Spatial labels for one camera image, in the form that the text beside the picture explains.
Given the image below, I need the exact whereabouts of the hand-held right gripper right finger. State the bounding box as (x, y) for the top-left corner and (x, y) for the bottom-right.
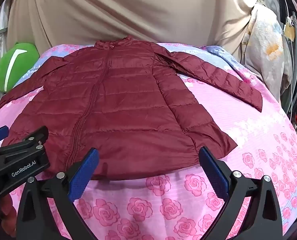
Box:
(199, 147), (285, 240)

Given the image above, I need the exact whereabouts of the pink floral bedsheet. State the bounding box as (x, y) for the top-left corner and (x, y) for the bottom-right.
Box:
(0, 42), (297, 240)

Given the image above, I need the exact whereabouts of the beige cloth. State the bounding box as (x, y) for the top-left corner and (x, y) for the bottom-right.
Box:
(7, 0), (257, 65)

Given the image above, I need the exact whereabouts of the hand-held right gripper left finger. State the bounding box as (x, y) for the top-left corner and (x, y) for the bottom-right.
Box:
(16, 148), (100, 240)

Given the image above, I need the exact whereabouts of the person's left hand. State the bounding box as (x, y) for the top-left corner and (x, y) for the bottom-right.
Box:
(0, 194), (18, 234)

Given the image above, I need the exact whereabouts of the green plush pillow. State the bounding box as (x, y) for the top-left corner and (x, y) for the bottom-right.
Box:
(0, 42), (40, 92)

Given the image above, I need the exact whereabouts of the yellow tag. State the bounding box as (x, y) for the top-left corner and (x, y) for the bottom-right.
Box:
(284, 25), (296, 40)

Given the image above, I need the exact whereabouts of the maroon puffer jacket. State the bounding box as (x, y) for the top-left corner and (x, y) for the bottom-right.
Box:
(0, 35), (263, 180)

